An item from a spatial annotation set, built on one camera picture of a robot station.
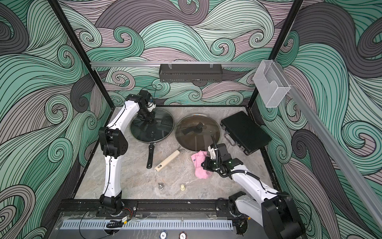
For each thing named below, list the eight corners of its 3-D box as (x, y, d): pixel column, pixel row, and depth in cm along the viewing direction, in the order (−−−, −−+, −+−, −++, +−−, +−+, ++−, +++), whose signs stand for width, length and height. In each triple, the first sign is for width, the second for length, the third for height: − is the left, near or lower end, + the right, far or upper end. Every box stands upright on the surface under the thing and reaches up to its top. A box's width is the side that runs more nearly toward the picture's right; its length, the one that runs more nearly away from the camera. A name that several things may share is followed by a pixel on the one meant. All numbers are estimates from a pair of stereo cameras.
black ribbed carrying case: (244, 158, 93) (247, 153, 88) (216, 126, 110) (217, 120, 105) (269, 142, 101) (273, 136, 96) (239, 114, 118) (241, 109, 112)
